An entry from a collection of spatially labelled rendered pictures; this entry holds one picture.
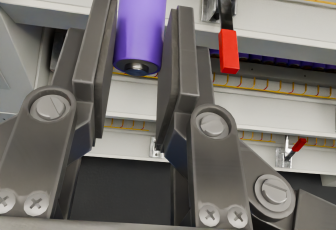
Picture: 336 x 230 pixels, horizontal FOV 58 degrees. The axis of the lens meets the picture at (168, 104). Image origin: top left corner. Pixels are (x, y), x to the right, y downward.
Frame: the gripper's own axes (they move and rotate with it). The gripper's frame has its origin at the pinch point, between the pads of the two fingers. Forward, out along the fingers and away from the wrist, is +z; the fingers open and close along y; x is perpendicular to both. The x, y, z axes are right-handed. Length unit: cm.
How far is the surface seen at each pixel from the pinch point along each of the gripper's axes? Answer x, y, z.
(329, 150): -44, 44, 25
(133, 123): -42.4, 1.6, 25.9
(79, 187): -57, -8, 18
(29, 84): -21.5, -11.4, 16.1
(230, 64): -6.9, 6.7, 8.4
